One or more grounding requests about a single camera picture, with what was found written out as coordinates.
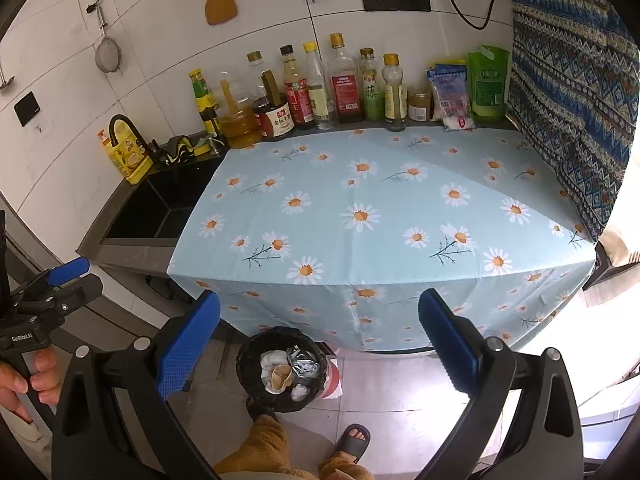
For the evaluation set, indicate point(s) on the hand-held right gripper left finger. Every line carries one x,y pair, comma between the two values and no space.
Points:
187,345

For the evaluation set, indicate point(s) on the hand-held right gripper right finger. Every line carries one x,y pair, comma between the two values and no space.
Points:
447,345

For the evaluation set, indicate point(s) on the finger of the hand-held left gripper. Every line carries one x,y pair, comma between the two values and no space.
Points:
70,270
80,292

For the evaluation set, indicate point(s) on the trash bin with black bag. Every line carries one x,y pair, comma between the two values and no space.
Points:
250,360

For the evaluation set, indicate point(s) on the white tissue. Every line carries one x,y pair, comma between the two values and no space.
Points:
272,360

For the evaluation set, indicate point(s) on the brown paper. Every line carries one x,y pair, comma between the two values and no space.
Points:
282,376

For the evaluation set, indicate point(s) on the crushed clear plastic bottle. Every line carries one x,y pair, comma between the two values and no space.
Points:
302,362

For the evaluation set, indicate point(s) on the person's left forearm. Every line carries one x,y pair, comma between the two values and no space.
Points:
17,440

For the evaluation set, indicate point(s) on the person's left hand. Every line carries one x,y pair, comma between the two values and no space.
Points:
47,375

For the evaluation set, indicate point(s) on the dark slipper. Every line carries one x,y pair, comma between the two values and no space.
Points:
352,445
260,409

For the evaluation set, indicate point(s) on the black sink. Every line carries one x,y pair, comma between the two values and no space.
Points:
150,210

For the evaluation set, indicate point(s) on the floral light blue tablecloth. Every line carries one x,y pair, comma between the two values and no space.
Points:
375,260

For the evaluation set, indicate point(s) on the yellow dish soap bottle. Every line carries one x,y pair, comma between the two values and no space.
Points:
130,160

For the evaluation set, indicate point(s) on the black sponge rack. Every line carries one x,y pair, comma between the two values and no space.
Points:
175,152

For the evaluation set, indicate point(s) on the person's right leg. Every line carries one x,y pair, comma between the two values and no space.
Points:
345,467

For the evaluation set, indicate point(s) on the black faucet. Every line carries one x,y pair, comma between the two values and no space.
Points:
122,116

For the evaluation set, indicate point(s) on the yellow green sponge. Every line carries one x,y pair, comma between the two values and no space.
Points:
202,146

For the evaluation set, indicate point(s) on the metal ladle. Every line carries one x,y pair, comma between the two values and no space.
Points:
5,82

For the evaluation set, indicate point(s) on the metal mesh strainer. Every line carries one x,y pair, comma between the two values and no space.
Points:
107,55

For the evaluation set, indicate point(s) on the green bottle with yellow cap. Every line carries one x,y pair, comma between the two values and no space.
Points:
201,95

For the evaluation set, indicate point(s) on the clear cooking oil jug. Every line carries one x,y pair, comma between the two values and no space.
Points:
240,127

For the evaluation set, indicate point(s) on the small white packet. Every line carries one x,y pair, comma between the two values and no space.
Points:
459,123

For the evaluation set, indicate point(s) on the small brown jar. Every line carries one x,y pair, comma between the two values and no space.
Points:
419,107

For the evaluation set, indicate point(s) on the dark soy sauce jug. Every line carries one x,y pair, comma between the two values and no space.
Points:
274,120

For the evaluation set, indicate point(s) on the clear yellow capped seasoning bottle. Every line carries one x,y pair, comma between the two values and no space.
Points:
394,100

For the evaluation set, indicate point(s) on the blue and white plastic packet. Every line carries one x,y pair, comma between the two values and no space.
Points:
447,92

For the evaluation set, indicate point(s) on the green label bottle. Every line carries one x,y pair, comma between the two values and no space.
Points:
371,95

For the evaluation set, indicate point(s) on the patterned blue curtain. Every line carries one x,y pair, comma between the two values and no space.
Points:
565,110

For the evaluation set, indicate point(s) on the green plastic packet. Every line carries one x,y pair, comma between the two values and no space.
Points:
487,85

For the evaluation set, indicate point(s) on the black capped red label bottle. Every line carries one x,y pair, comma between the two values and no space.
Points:
298,100

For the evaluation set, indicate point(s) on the clear bottle with yellow cap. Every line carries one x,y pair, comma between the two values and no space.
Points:
320,105

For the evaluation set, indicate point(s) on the gold capped red label bottle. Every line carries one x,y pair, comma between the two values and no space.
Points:
346,92

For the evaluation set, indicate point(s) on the clear bottle with gold cap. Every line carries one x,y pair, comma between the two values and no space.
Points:
255,57

